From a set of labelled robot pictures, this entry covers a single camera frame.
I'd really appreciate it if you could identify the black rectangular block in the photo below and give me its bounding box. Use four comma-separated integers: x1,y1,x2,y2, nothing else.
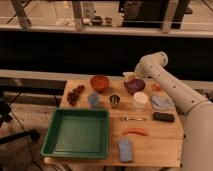
153,112,175,123

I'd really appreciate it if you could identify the orange bowl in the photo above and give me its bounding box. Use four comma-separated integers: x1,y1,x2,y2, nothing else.
90,75,109,93

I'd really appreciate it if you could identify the blue grey cloth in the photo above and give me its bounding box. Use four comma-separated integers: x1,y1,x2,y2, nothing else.
151,96,175,110

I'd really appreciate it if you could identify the blue sponge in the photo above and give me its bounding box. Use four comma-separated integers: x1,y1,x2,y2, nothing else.
118,139,133,162

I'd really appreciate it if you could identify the orange carrot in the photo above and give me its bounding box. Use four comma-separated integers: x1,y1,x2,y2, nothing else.
122,128,148,136

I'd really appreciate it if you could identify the metal spoon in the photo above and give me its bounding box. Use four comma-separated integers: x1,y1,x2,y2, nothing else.
120,116,146,121

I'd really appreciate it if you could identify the small orange fruit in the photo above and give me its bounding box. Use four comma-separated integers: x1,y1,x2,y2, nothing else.
152,83,161,91

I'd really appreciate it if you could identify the red grape bunch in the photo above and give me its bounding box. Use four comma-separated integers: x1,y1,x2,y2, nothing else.
67,85,85,106

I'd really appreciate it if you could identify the purple bowl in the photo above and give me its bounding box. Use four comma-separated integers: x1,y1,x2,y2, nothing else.
124,79,145,95

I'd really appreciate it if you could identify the white plastic cup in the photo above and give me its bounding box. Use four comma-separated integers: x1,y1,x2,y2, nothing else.
133,92,149,109

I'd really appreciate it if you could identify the small metal cup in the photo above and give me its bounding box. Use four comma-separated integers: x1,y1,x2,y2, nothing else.
109,95,120,108

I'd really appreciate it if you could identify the black tripod stand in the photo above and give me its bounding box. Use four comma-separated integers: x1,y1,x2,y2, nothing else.
0,94,40,145

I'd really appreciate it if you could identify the green plastic tray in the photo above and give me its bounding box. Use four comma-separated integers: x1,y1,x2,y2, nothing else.
41,108,110,159

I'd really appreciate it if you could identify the blue plastic cup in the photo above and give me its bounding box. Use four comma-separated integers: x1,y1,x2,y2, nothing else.
88,93,100,108

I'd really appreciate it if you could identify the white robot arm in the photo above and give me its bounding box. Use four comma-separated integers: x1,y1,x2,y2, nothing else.
134,52,213,171

